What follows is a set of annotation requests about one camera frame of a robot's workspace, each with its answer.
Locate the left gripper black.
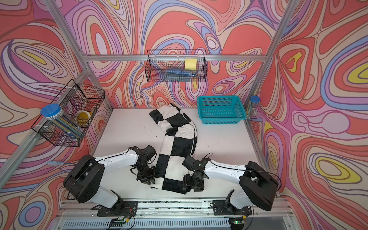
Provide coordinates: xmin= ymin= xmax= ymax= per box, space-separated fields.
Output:
xmin=136 ymin=162 xmax=158 ymax=185

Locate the black white checkered pillowcase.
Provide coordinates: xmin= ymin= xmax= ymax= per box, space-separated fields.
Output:
xmin=149 ymin=104 xmax=197 ymax=195

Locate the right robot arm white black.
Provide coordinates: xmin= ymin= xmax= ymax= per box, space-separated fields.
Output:
xmin=183 ymin=156 xmax=279 ymax=217

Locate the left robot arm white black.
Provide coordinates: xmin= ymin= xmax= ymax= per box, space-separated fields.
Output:
xmin=63 ymin=145 xmax=157 ymax=212

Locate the yellow tape roll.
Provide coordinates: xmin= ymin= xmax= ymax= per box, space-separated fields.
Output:
xmin=75 ymin=110 xmax=91 ymax=127

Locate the teal plastic basket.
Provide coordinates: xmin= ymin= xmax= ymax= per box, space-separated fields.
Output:
xmin=197 ymin=96 xmax=247 ymax=125

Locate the blue lid corner jar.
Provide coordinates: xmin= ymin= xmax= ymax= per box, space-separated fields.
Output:
xmin=247 ymin=95 xmax=260 ymax=119

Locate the blue lid straw jar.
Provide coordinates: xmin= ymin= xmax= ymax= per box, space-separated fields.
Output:
xmin=40 ymin=103 xmax=82 ymax=139

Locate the yellow sticky note pad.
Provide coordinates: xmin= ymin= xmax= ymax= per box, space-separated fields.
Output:
xmin=185 ymin=58 xmax=197 ymax=71

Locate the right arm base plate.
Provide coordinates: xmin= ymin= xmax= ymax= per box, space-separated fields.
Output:
xmin=210 ymin=200 xmax=253 ymax=217

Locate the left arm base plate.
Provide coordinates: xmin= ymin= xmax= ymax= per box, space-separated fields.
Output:
xmin=97 ymin=201 xmax=139 ymax=217

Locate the aluminium rail front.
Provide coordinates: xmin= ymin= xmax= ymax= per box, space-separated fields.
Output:
xmin=57 ymin=198 xmax=295 ymax=219

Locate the left wire basket black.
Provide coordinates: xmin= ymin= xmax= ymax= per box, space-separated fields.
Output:
xmin=32 ymin=80 xmax=105 ymax=147

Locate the wire basket black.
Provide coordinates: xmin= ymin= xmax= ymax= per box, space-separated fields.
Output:
xmin=145 ymin=49 xmax=208 ymax=82
xmin=32 ymin=80 xmax=105 ymax=147

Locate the back wire basket black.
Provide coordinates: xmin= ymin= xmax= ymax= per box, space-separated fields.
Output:
xmin=145 ymin=49 xmax=208 ymax=82

